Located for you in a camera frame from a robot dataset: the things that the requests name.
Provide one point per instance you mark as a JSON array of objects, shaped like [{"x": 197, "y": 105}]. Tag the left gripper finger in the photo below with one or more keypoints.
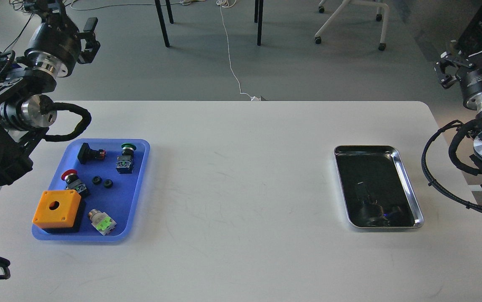
[
  {"x": 92, "y": 46},
  {"x": 51, "y": 12}
]

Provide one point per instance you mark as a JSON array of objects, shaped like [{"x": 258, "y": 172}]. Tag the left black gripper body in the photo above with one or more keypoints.
[{"x": 55, "y": 49}]

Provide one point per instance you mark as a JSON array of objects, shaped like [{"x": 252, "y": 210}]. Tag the small black gear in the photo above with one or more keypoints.
[
  {"x": 97, "y": 180},
  {"x": 108, "y": 183}
]

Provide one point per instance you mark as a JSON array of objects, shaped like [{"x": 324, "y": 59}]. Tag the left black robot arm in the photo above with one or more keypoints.
[{"x": 27, "y": 114}]

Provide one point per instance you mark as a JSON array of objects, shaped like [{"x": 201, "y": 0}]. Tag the white rolling chair base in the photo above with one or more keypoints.
[{"x": 361, "y": 18}]

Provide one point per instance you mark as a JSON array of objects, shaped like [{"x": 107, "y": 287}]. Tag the black table leg left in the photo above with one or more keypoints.
[{"x": 161, "y": 19}]

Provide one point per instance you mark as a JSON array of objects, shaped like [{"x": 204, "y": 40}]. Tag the black table leg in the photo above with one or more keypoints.
[
  {"x": 258, "y": 19},
  {"x": 161, "y": 19}
]

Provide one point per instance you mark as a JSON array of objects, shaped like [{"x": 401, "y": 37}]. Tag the blue plastic tray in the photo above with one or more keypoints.
[{"x": 119, "y": 202}]

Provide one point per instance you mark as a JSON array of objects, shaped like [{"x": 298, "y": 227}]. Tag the red mushroom push button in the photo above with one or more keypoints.
[{"x": 73, "y": 182}]

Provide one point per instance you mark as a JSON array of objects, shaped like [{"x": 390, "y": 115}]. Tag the silver metal tray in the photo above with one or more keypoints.
[{"x": 377, "y": 193}]

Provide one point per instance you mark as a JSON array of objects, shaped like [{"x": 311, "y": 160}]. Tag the black table leg right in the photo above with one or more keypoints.
[{"x": 258, "y": 19}]

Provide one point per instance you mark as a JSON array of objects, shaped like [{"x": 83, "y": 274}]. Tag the green illuminated push button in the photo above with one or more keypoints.
[{"x": 101, "y": 221}]

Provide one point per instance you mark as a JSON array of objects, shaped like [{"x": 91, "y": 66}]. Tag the black selector switch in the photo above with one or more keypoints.
[{"x": 86, "y": 154}]

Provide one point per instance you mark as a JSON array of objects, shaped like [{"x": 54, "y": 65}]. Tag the green push button switch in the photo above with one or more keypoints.
[{"x": 125, "y": 161}]

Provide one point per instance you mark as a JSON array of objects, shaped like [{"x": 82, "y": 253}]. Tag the orange button enclosure box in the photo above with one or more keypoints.
[{"x": 57, "y": 209}]

